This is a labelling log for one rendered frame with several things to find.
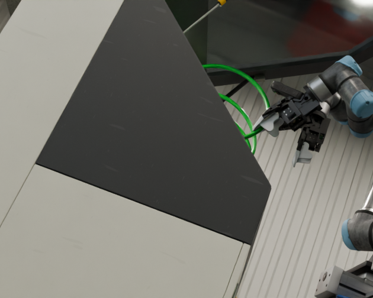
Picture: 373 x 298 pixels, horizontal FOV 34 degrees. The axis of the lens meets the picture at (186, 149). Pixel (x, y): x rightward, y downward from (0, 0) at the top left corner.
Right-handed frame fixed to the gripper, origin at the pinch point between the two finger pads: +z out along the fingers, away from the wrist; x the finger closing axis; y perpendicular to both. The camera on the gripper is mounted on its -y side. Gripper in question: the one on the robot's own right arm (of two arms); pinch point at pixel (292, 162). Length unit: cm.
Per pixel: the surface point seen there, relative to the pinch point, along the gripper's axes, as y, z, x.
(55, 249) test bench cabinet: -46, 64, -47
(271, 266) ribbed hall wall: 22, -141, 645
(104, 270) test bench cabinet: -33, 64, -47
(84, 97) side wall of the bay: -58, 24, -47
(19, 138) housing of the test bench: -68, 41, -47
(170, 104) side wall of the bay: -35, 18, -47
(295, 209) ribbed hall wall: 28, -233, 645
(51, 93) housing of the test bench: -66, 26, -47
